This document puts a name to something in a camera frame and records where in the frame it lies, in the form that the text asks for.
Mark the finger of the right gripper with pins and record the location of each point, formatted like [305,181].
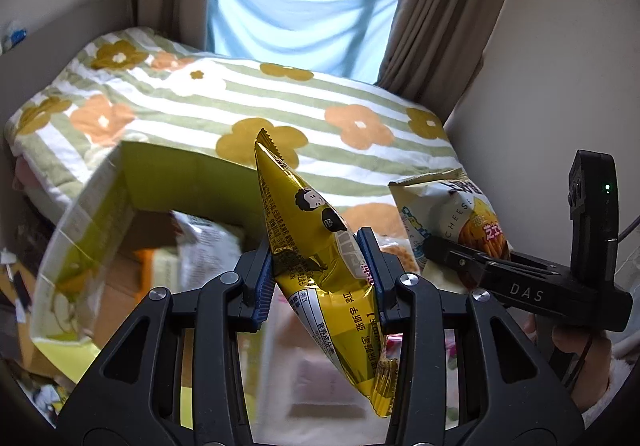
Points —
[453,267]

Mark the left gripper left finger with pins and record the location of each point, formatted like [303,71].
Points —
[171,374]

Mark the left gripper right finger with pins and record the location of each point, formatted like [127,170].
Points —
[468,374]

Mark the cheese snack bag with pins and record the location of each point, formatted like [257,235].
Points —
[448,204]

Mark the yellow cartoon snack bag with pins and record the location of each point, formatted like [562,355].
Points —
[319,267]

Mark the white silver snack bag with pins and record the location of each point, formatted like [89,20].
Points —
[205,249]

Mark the person right hand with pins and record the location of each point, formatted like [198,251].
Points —
[594,378]

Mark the floral striped duvet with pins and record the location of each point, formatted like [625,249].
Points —
[350,140]

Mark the green cardboard box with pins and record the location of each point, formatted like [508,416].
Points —
[134,178]

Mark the blue window cloth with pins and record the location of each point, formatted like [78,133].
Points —
[345,38]

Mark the right brown curtain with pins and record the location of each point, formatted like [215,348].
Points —
[436,49]

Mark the grey headboard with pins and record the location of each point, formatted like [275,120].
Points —
[34,63]

